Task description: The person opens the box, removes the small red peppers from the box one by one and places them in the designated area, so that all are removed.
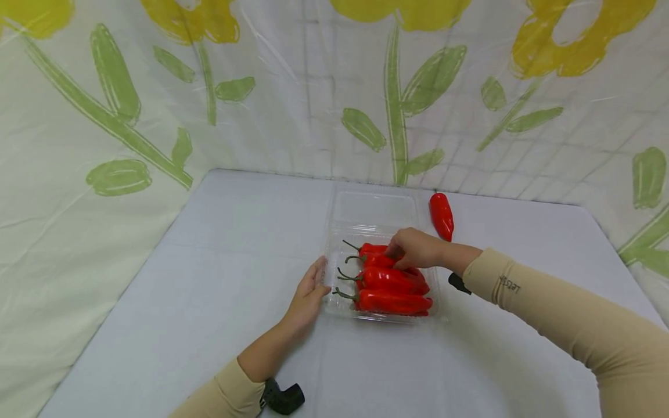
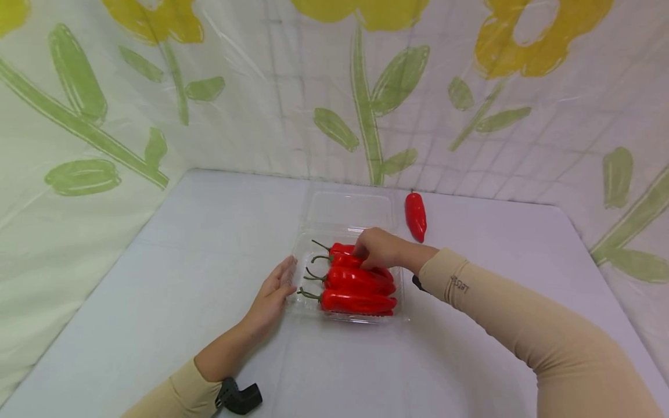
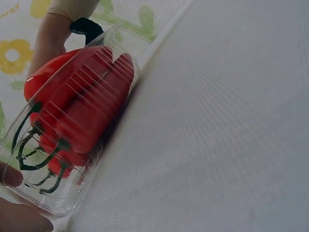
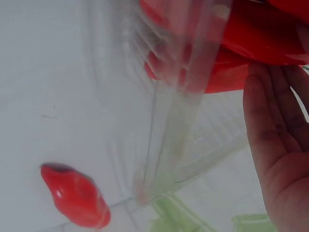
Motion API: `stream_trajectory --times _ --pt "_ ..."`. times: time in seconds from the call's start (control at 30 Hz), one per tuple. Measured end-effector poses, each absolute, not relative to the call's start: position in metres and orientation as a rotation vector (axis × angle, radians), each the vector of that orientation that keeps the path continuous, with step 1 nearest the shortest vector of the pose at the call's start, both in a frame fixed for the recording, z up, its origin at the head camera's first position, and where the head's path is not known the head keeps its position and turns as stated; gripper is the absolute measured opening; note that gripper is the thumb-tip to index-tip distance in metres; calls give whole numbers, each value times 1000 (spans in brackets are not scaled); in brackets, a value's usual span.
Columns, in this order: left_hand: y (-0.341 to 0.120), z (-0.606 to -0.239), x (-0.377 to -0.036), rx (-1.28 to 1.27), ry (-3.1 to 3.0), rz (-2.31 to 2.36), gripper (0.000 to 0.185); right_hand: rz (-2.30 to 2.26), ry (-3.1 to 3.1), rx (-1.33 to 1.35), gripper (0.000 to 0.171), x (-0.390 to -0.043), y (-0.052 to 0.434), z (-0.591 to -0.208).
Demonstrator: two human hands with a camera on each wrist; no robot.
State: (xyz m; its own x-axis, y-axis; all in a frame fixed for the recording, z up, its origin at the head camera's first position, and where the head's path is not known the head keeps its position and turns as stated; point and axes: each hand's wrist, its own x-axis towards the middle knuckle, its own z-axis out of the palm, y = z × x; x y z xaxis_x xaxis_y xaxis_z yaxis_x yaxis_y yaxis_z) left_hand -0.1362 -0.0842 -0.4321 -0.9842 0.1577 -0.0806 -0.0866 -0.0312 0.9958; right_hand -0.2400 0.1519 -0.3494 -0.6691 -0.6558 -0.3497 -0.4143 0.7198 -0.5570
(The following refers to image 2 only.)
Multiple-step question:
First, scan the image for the red chili pepper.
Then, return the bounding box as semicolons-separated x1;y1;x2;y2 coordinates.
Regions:
311;253;394;280
311;239;358;256
297;287;398;318
304;266;397;296
404;190;429;244

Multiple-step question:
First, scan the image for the person's left forearm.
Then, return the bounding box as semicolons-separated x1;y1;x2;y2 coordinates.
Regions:
121;320;268;418

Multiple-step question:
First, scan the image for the black wrist band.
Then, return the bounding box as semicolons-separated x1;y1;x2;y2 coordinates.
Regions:
214;377;263;416

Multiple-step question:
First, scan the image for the person's right forearm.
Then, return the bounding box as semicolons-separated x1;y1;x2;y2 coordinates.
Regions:
418;247;666;418

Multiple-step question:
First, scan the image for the person's left hand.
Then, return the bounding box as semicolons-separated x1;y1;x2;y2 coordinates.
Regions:
243;255;298;344

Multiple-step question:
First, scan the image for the clear plastic clamshell container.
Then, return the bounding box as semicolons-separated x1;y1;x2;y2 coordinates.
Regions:
286;187;410;324

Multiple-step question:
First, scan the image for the person's right hand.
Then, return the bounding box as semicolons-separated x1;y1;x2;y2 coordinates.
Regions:
353;227;440;276

